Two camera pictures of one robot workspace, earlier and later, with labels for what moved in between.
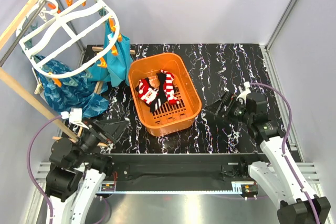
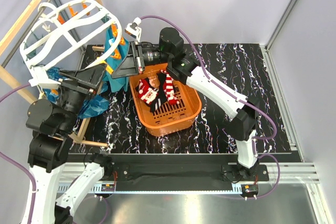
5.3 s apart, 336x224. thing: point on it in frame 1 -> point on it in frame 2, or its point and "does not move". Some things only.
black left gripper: (112, 130) -> (90, 77)
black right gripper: (230, 100) -> (133, 63)
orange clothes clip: (103, 63) -> (109, 69)
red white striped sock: (168, 87) does not move
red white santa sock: (146, 93) does not move
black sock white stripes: (161, 98) does not move
